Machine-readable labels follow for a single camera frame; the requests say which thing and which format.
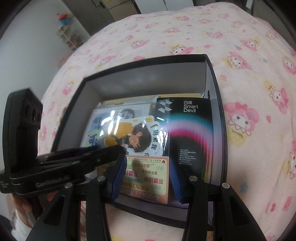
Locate black storage box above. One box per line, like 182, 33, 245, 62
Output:
52, 54, 227, 228

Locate yellow envelope in box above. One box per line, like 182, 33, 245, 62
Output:
96, 93, 203, 108

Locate anime boy sticker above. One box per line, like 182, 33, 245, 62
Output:
102, 115, 167, 157

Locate white shelf with trinkets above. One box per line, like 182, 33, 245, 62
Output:
56, 13, 83, 51

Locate person's left hand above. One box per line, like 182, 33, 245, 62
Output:
11, 191, 58, 227

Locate comic pouch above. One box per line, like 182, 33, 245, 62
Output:
80, 103, 151, 147

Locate orange red card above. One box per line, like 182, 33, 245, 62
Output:
120, 156, 169, 204

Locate Smart Devil screen protector box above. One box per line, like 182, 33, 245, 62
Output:
154, 97, 213, 204

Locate pink cartoon blanket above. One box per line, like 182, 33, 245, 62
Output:
38, 2, 295, 240

